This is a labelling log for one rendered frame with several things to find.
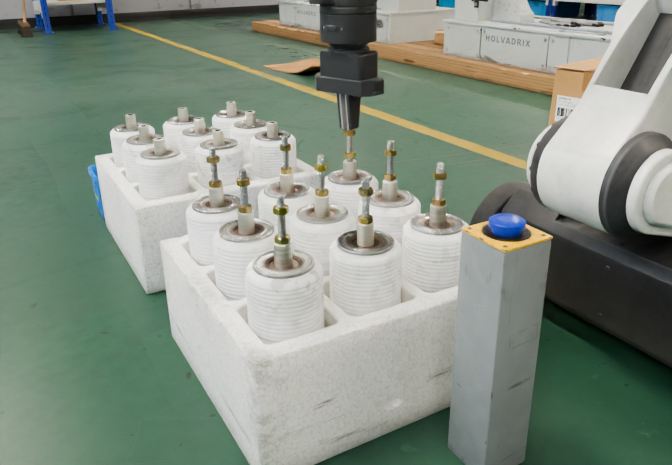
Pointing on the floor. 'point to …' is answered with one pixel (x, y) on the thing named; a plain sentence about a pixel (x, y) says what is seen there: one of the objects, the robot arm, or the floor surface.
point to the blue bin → (96, 189)
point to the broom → (23, 10)
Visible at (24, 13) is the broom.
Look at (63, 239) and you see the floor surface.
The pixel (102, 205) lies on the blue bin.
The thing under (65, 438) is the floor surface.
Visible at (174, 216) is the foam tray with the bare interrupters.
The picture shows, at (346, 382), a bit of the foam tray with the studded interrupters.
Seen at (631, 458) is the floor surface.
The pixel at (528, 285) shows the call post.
